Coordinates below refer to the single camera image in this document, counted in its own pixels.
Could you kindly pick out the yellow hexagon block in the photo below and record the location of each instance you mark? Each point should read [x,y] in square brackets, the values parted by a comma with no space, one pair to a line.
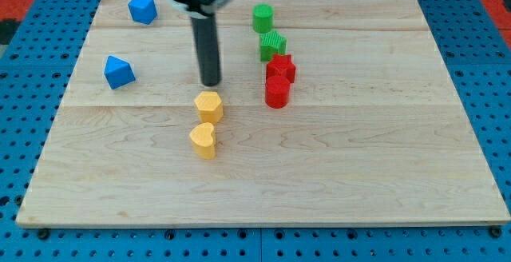
[209,107]

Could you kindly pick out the blue triangle block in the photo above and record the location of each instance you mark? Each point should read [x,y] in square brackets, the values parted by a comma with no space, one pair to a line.
[118,72]

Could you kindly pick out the red cylinder block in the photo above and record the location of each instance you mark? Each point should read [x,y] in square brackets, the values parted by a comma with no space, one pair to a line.
[277,89]

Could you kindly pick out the yellow heart block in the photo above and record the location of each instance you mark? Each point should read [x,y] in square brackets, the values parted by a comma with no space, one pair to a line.
[203,140]

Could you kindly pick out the red star block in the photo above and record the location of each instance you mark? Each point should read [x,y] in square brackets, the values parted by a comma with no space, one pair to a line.
[281,65]

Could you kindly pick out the light wooden board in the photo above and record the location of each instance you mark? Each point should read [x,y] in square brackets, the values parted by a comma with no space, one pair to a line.
[374,133]

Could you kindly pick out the green star block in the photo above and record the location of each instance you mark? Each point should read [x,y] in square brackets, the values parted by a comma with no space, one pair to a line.
[271,43]

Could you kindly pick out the green cylinder block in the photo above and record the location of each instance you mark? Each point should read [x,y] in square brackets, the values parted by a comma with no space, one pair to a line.
[262,18]

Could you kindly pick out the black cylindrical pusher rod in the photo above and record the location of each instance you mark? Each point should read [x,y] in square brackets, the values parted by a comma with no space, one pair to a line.
[207,50]

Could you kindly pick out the blue cube block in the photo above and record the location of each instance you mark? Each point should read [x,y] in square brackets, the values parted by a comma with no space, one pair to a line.
[142,11]

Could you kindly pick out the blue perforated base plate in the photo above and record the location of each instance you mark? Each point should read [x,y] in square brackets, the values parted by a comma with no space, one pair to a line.
[35,70]

